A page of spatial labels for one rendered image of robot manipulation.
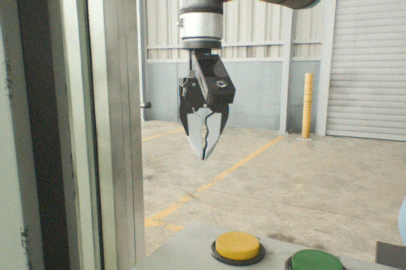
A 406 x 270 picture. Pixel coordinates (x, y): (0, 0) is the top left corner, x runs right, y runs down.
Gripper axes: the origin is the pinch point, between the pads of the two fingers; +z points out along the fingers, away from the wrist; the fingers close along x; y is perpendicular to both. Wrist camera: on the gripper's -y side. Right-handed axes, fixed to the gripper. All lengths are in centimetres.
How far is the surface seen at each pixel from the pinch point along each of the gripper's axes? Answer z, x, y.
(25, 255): -4.4, 19.1, -39.0
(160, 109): 66, -48, 655
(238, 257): 0.8, 4.0, -33.2
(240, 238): 0.3, 3.1, -31.0
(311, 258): 0.3, -1.6, -35.3
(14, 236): -5.5, 19.7, -38.5
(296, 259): 0.3, -0.3, -35.3
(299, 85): 11, -266, 476
